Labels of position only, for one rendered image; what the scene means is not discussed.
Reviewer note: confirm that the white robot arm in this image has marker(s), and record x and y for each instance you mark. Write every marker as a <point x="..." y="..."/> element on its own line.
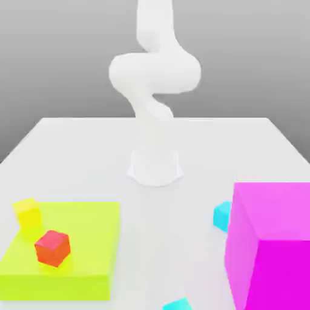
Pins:
<point x="155" y="72"/>

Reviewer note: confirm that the small cyan cube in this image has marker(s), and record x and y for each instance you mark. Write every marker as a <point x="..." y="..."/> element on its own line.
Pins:
<point x="178" y="305"/>
<point x="221" y="216"/>

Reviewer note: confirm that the small red cube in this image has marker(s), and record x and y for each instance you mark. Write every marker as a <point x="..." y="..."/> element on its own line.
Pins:
<point x="52" y="249"/>

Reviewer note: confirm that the small yellow cube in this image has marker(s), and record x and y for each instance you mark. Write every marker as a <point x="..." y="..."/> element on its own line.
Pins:
<point x="29" y="215"/>

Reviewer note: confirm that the large lime green box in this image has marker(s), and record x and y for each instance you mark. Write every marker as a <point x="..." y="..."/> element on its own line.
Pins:
<point x="89" y="242"/>

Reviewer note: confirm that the large magenta box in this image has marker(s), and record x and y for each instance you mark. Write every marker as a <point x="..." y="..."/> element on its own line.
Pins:
<point x="273" y="222"/>

